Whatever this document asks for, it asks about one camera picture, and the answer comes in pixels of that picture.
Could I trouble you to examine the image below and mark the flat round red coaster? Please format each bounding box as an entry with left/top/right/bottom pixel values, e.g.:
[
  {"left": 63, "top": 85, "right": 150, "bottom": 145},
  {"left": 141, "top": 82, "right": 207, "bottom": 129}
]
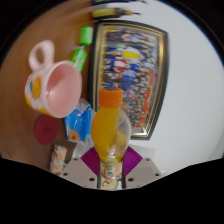
[{"left": 33, "top": 114, "right": 60, "bottom": 146}]

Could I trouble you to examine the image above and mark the framed group picture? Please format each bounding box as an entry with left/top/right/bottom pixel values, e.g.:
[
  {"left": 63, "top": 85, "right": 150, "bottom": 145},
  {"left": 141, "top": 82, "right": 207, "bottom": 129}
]
[{"left": 87, "top": 20, "right": 169, "bottom": 141}]

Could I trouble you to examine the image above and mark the green soap pack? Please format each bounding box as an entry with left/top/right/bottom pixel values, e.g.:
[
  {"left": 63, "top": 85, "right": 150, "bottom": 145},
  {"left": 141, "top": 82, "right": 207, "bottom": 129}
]
[
  {"left": 79, "top": 25, "right": 94, "bottom": 47},
  {"left": 71, "top": 47, "right": 88, "bottom": 74}
]

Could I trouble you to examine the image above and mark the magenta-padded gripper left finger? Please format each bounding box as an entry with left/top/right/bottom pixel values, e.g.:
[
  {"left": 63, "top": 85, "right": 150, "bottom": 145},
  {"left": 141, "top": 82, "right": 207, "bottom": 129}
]
[{"left": 59, "top": 146, "right": 101, "bottom": 190}]

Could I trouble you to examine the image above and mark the pink ceramic mug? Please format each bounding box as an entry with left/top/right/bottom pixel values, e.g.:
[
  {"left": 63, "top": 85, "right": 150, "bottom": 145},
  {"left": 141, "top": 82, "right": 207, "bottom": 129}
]
[{"left": 24, "top": 39, "right": 83, "bottom": 119}]

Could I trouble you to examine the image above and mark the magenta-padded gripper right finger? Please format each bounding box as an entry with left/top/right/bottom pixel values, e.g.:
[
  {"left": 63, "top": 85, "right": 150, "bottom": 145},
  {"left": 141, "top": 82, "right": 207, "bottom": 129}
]
[{"left": 123, "top": 145, "right": 164, "bottom": 190}]

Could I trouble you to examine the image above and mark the blue tissue pack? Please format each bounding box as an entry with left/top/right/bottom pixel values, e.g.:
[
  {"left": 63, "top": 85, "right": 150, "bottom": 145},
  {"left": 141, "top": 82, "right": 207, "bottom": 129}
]
[{"left": 63, "top": 98, "right": 93, "bottom": 144}]

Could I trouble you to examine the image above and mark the orange-capped clear drink bottle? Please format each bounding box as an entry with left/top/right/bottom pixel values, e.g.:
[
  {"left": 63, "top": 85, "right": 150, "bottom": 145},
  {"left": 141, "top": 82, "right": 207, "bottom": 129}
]
[{"left": 90, "top": 87, "right": 133, "bottom": 191}]

